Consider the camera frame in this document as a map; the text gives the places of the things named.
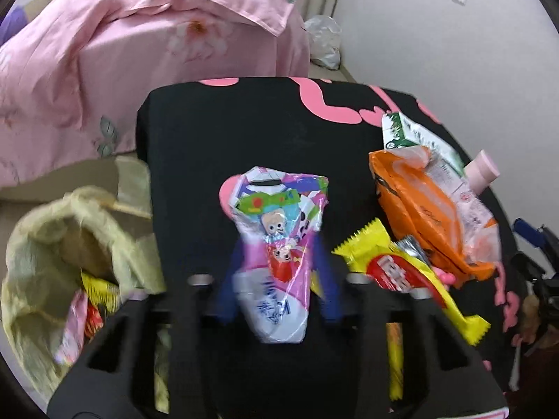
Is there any orange snack packet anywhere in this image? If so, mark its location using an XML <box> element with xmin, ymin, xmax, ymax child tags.
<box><xmin>369</xmin><ymin>146</ymin><xmax>501</xmax><ymax>289</ymax></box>

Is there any gold yellow crinkled wrapper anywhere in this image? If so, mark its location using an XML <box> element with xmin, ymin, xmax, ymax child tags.
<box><xmin>81</xmin><ymin>271</ymin><xmax>121</xmax><ymax>313</ymax></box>

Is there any silver foil wrapper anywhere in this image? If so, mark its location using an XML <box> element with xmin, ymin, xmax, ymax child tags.
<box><xmin>395</xmin><ymin>235</ymin><xmax>431</xmax><ymax>267</ymax></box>

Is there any black tablecloth with pink print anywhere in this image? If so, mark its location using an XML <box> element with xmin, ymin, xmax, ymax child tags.
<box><xmin>135</xmin><ymin>76</ymin><xmax>531</xmax><ymax>419</ymax></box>

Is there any red orange stick packet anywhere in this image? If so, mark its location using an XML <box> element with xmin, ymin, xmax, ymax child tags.
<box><xmin>85</xmin><ymin>306</ymin><xmax>106</xmax><ymax>337</ymax></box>

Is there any bed with pink floral sheet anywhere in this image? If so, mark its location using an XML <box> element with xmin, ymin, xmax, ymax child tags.
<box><xmin>0</xmin><ymin>22</ymin><xmax>312</xmax><ymax>188</ymax></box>

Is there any yellow stick packet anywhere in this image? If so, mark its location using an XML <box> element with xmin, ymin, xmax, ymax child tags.
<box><xmin>386</xmin><ymin>321</ymin><xmax>405</xmax><ymax>402</ymax></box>

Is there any white plastic bag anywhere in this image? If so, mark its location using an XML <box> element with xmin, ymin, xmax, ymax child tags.
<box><xmin>303</xmin><ymin>14</ymin><xmax>342</xmax><ymax>69</ymax></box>

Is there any pink cartoon snack bag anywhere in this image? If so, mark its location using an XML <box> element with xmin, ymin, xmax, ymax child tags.
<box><xmin>225</xmin><ymin>166</ymin><xmax>329</xmax><ymax>345</ymax></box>

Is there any purple pillow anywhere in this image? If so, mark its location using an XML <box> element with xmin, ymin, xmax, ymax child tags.
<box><xmin>2</xmin><ymin>6</ymin><xmax>27</xmax><ymax>42</ymax></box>

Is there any pink translucent wrapper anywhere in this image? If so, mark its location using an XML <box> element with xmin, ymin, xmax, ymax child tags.
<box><xmin>55</xmin><ymin>290</ymin><xmax>90</xmax><ymax>365</ymax></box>

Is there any yellow wrapper with red label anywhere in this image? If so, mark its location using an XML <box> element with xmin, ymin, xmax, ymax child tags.
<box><xmin>332</xmin><ymin>218</ymin><xmax>492</xmax><ymax>347</ymax></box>

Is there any pink and white cup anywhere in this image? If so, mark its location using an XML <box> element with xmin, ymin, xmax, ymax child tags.
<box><xmin>464</xmin><ymin>149</ymin><xmax>500</xmax><ymax>197</ymax></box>

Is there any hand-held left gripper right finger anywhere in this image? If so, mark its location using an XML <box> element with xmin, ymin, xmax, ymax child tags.
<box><xmin>312</xmin><ymin>231</ymin><xmax>509</xmax><ymax>419</ymax></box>

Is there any waste bin with yellow bag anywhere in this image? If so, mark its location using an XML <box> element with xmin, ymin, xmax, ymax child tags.
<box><xmin>0</xmin><ymin>157</ymin><xmax>169</xmax><ymax>406</ymax></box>

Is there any green white drink carton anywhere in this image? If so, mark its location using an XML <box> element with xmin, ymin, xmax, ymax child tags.
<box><xmin>381</xmin><ymin>111</ymin><xmax>499</xmax><ymax>245</ymax></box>

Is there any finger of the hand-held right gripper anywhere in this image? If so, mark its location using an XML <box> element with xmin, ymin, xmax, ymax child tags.
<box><xmin>512</xmin><ymin>217</ymin><xmax>556</xmax><ymax>252</ymax></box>
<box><xmin>509</xmin><ymin>251</ymin><xmax>559</xmax><ymax>289</ymax></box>

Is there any beige headboard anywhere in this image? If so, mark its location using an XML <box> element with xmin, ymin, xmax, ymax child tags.
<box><xmin>22</xmin><ymin>0</ymin><xmax>54</xmax><ymax>22</ymax></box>

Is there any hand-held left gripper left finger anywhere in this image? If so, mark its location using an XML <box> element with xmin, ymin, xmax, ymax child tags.
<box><xmin>46</xmin><ymin>244</ymin><xmax>245</xmax><ymax>419</ymax></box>

